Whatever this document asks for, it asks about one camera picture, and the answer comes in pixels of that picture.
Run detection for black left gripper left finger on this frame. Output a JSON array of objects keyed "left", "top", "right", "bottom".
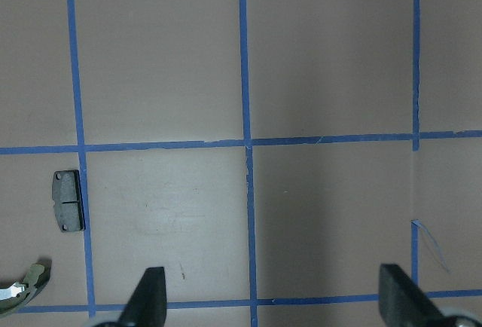
[{"left": 118, "top": 267, "right": 167, "bottom": 326}]

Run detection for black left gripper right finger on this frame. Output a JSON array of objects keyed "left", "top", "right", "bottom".
[{"left": 379, "top": 264, "right": 447, "bottom": 327}]

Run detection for green brake shoe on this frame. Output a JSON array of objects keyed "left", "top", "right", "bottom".
[{"left": 1, "top": 258, "right": 52, "bottom": 318}]

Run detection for grey brake pad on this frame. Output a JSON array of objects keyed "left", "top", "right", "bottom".
[{"left": 51, "top": 170, "right": 86, "bottom": 233}]

